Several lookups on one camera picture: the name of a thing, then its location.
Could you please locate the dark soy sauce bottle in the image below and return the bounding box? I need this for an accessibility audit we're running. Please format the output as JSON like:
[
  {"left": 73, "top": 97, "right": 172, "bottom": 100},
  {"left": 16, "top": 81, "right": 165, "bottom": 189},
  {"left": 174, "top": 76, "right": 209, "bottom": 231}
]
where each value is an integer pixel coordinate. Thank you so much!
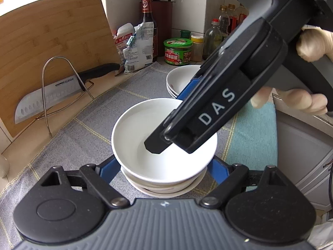
[{"left": 138, "top": 0, "right": 158, "bottom": 63}]

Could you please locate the dark red knife block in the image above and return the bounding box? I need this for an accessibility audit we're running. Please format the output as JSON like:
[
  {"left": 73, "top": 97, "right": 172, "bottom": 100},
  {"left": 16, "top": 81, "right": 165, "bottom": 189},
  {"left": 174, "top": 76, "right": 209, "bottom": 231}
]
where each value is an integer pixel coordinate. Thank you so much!
[{"left": 151, "top": 0, "right": 173, "bottom": 63}]

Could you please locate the red cap glass bottle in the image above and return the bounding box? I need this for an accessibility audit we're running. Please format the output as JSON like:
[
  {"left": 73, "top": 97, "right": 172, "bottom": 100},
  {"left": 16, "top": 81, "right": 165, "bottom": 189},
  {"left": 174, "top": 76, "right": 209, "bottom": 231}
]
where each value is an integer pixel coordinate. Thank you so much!
[{"left": 203, "top": 19, "right": 223, "bottom": 60}]

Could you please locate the red white seasoning bag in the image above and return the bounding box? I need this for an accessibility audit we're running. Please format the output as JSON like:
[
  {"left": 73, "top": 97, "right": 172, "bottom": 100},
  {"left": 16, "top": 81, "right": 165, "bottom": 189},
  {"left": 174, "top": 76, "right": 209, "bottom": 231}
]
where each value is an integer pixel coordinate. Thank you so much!
[{"left": 113, "top": 23, "right": 136, "bottom": 63}]

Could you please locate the yellow lid spice jar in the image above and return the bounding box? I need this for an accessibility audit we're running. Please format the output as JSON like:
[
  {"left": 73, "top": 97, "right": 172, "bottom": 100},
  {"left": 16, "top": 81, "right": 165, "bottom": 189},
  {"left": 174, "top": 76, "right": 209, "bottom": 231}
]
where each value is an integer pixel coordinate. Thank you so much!
[{"left": 191, "top": 34, "right": 205, "bottom": 61}]

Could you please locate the grey checkered cloth mat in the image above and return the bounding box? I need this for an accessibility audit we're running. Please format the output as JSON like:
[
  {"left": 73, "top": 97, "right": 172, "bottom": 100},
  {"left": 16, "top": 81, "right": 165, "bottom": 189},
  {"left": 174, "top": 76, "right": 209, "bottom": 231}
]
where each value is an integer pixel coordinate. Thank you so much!
[{"left": 0, "top": 62, "right": 278, "bottom": 250}]

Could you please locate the white cabinet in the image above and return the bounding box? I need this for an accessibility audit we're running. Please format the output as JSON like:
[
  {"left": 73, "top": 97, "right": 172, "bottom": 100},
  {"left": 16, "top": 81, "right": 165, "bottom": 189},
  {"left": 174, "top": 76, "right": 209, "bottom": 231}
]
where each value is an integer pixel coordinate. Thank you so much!
[{"left": 272, "top": 94, "right": 333, "bottom": 210}]

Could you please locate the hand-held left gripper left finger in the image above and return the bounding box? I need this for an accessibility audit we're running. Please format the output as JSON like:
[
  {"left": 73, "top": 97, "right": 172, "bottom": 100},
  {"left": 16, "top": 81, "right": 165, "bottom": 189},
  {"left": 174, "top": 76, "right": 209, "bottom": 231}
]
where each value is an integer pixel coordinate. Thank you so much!
[{"left": 39, "top": 155, "right": 130, "bottom": 210}]

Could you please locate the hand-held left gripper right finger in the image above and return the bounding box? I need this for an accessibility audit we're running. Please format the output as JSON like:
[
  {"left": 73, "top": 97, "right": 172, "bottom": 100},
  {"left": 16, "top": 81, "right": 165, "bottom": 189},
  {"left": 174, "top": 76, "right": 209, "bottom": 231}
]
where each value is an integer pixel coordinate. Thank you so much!
[{"left": 200, "top": 156, "right": 294, "bottom": 210}]

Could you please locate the yellow cap oil bottle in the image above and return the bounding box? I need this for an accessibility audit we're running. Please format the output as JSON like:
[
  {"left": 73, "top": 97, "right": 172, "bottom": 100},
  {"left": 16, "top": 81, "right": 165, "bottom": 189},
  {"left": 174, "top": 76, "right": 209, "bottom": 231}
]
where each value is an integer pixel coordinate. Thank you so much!
[
  {"left": 218, "top": 5, "right": 231, "bottom": 38},
  {"left": 235, "top": 4, "right": 247, "bottom": 29},
  {"left": 227, "top": 4, "right": 238, "bottom": 32}
]

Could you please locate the bamboo cutting board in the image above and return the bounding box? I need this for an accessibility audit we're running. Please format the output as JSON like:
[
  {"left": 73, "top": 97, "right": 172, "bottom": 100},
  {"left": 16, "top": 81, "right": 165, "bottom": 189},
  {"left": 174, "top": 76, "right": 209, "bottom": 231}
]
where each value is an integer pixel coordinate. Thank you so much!
[{"left": 0, "top": 0, "right": 121, "bottom": 138}]

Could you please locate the green lid sauce jar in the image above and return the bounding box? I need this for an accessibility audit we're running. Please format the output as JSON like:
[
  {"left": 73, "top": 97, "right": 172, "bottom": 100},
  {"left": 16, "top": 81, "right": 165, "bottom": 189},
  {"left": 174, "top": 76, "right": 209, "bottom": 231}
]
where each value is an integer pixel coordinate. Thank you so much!
[{"left": 163, "top": 38, "right": 193, "bottom": 66}]

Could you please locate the black handled kitchen knife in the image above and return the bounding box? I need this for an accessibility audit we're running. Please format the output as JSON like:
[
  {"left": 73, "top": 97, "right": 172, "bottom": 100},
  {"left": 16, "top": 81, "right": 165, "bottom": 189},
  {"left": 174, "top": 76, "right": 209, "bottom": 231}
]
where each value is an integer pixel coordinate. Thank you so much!
[{"left": 14, "top": 63, "right": 121, "bottom": 125}]

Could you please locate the white blue seasoning bag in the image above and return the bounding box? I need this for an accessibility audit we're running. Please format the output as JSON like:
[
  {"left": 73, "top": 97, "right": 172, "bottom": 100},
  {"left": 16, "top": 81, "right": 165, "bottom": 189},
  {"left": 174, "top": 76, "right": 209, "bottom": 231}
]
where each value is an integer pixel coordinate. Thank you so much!
[{"left": 123, "top": 22, "right": 157, "bottom": 74}]

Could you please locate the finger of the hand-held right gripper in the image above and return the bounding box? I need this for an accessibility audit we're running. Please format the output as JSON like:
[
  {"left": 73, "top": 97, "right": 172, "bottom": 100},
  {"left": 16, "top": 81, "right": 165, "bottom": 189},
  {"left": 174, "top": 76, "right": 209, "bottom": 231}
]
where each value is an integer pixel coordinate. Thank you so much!
[
  {"left": 144, "top": 124, "right": 173, "bottom": 155},
  {"left": 176, "top": 73, "right": 204, "bottom": 102}
]

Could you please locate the white clothing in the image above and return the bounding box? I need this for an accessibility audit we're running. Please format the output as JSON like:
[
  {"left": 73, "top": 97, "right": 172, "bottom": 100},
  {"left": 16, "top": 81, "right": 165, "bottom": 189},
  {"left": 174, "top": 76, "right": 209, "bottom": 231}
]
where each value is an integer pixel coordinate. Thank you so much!
[{"left": 308, "top": 221, "right": 333, "bottom": 250}]

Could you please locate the steel wire rack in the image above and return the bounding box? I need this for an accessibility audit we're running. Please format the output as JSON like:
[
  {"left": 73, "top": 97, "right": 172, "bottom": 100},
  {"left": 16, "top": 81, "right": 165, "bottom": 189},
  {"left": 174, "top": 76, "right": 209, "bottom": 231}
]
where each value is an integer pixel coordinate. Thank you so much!
[{"left": 36, "top": 57, "right": 95, "bottom": 138}]

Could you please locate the person's right hand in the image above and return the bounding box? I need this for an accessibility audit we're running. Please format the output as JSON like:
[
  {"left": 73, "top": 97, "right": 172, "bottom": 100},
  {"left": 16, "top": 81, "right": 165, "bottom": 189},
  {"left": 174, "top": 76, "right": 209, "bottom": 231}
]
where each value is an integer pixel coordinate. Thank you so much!
[{"left": 251, "top": 26, "right": 333, "bottom": 115}]

